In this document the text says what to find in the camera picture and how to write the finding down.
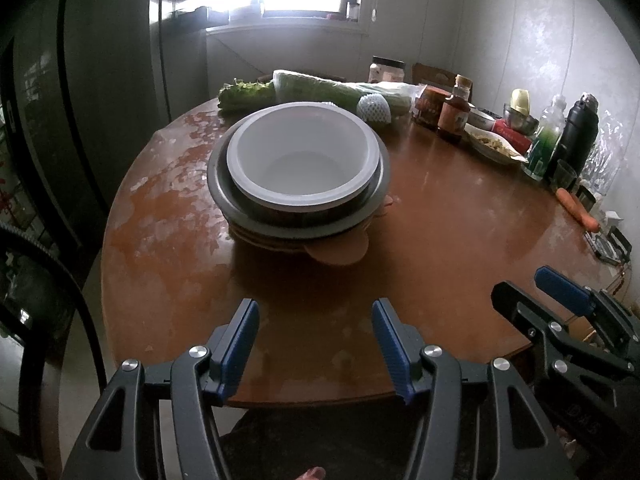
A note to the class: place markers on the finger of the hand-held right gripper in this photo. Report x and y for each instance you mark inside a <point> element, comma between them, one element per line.
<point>520,310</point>
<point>560,287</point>

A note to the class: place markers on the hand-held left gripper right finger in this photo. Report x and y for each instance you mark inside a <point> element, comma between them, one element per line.
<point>392,350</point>

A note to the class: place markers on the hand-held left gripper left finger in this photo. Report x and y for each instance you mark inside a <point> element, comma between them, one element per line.
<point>240,340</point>

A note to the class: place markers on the pink animal-shaped plate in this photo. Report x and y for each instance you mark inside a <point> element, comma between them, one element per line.
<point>340,252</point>

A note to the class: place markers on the large steel bowl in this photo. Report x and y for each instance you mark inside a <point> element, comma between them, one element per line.
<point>220,190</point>

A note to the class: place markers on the large white bowl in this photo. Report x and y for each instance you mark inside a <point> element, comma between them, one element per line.
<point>233,160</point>

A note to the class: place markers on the metal peeler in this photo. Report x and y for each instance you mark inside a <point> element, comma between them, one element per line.
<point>607,247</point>

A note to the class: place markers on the carrot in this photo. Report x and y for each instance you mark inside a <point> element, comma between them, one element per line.
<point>577,207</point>

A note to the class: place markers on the small white object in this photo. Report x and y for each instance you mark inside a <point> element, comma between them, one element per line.
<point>612,217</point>

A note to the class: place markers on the small dark cup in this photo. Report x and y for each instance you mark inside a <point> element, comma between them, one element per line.
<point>587,199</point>

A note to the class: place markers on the small glass cup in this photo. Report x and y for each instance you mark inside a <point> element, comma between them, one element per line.
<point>565,177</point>

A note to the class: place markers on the clear bottle with green liquid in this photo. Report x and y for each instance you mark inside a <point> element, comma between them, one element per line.
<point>542,150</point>

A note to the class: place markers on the clear plastic bottles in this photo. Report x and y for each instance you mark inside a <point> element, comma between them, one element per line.
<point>607,155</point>

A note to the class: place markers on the person's foot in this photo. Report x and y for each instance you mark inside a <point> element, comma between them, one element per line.
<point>310,474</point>

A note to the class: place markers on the black thermos flask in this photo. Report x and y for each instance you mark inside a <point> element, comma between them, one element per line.
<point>577,135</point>

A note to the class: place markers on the red box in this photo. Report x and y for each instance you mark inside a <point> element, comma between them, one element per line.
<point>515,137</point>

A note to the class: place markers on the white dish of pickled vegetables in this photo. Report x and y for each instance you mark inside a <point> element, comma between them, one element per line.
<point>492,145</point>

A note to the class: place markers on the steel bowl holding yellow item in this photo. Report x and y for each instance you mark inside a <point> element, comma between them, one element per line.
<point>520,122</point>

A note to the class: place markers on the patterned white bowl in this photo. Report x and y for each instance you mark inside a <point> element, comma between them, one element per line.
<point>482,119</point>

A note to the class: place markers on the yellow plastic item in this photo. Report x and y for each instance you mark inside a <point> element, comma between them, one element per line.
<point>520,100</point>

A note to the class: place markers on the brown sauce bottle orange label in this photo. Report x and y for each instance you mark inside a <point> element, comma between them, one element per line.
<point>454,120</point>

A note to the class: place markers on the chili sauce jar red lid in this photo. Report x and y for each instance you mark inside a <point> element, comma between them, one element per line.
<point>430,107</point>

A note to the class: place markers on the green lettuce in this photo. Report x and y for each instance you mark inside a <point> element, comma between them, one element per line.
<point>245,97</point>

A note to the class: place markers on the wooden chair back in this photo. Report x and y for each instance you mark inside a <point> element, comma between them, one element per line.
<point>430,72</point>

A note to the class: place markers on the napa cabbage in plastic wrap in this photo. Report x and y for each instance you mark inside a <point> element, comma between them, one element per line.
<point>310,87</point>

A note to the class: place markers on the clear jar with black lid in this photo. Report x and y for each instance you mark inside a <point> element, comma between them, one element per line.
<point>386,72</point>

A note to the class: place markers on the dark refrigerator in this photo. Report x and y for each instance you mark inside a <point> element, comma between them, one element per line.
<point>60,110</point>

